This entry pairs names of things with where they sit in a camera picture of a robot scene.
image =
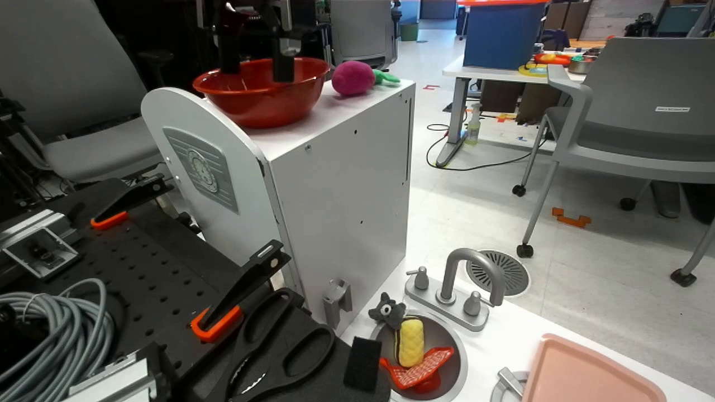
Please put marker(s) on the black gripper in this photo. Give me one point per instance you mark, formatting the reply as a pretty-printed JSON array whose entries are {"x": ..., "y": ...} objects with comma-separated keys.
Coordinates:
[{"x": 280, "y": 13}]

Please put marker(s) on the orange red plastic bowl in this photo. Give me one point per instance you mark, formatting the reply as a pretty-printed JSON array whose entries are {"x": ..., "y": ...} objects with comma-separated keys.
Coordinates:
[{"x": 261, "y": 102}]

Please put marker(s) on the purple plush toy green leaf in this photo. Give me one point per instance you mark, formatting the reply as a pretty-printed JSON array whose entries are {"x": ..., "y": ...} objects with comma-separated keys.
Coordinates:
[{"x": 352, "y": 78}]

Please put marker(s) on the white toy cabinet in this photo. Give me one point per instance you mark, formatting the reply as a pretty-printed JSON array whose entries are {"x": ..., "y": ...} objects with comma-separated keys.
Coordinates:
[{"x": 350, "y": 185}]

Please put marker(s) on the small black toy figure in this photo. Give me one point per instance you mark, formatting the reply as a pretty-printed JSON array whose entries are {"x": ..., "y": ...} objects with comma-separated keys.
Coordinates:
[{"x": 388, "y": 309}]

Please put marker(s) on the orange yellow toy pile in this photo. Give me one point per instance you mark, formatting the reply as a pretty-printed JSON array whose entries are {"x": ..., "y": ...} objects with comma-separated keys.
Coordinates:
[{"x": 550, "y": 58}]

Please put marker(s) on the grey toy faucet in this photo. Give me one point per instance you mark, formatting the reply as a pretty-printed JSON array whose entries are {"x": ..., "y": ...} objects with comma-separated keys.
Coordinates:
[{"x": 455, "y": 269}]

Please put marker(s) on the yellow toy corn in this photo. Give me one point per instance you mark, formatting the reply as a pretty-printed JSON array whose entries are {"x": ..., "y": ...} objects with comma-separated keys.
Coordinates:
[{"x": 410, "y": 342}]

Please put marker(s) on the white toy sink counter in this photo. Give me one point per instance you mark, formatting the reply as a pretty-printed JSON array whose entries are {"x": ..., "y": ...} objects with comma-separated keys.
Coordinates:
[{"x": 505, "y": 327}]

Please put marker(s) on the grey toy burner grate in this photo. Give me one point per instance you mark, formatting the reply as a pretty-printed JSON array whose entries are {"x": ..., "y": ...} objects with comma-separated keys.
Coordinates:
[{"x": 511, "y": 383}]

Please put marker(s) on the green bin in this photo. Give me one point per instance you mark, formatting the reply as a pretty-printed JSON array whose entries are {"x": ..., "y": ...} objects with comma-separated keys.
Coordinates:
[{"x": 408, "y": 32}]

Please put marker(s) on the grey office chair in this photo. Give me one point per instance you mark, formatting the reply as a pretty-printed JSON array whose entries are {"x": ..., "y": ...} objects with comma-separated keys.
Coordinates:
[
  {"x": 67, "y": 67},
  {"x": 648, "y": 102}
]

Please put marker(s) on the white work table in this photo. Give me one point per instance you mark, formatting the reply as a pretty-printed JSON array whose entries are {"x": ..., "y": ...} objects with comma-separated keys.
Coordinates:
[{"x": 477, "y": 72}]

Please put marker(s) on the small bottle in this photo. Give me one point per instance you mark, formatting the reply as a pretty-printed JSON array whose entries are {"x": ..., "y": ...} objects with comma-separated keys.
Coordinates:
[{"x": 473, "y": 125}]

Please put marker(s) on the blue storage bin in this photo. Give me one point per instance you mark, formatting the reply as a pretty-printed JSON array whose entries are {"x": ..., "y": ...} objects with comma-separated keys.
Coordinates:
[{"x": 503, "y": 35}]

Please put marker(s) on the brown cardboard box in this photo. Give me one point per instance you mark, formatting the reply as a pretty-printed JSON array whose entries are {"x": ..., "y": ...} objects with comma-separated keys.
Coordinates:
[{"x": 500, "y": 97}]

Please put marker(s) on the orange bin lid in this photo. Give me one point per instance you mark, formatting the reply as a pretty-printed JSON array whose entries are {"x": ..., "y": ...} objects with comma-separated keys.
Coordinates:
[{"x": 503, "y": 3}]

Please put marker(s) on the black perforated mounting board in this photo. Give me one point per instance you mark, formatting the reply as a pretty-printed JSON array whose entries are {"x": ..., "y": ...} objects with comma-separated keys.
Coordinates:
[{"x": 148, "y": 275}]

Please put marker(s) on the small black foam block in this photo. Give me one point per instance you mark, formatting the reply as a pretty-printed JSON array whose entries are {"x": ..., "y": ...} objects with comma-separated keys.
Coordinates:
[{"x": 363, "y": 364}]

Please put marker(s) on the black scissors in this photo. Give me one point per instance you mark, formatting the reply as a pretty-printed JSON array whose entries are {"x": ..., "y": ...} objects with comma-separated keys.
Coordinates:
[{"x": 253, "y": 383}]

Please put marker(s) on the round grey floor drain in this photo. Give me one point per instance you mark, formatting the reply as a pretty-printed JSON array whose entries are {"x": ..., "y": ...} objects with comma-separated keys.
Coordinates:
[{"x": 511, "y": 270}]

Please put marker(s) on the silver aluminium extrusion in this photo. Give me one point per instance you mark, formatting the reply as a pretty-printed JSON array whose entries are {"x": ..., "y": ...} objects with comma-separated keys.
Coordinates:
[{"x": 113, "y": 379}]

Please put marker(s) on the dark monitor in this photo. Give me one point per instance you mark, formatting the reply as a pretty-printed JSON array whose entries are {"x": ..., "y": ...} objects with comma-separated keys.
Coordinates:
[{"x": 677, "y": 21}]

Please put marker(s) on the pink plastic cutting board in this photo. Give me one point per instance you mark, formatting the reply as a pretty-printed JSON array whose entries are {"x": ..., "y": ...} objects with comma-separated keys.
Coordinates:
[{"x": 582, "y": 375}]

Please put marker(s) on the silver metal mount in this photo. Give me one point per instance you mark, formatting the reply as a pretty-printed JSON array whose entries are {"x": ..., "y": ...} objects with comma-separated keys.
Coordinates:
[{"x": 40, "y": 253}]

